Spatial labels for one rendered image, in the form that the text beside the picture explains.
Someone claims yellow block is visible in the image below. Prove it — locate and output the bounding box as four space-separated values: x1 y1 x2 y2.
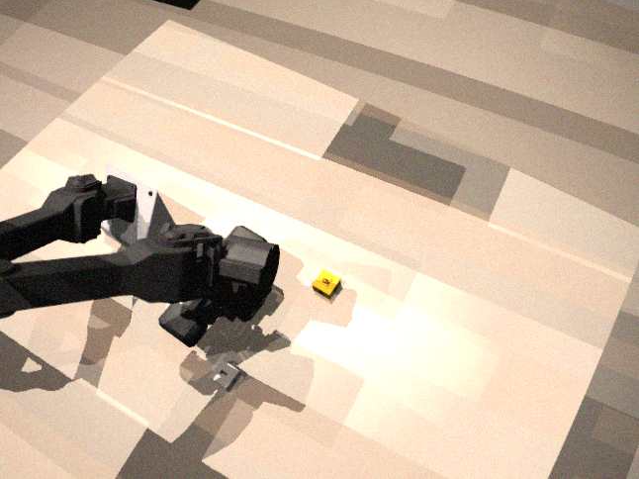
313 270 341 300

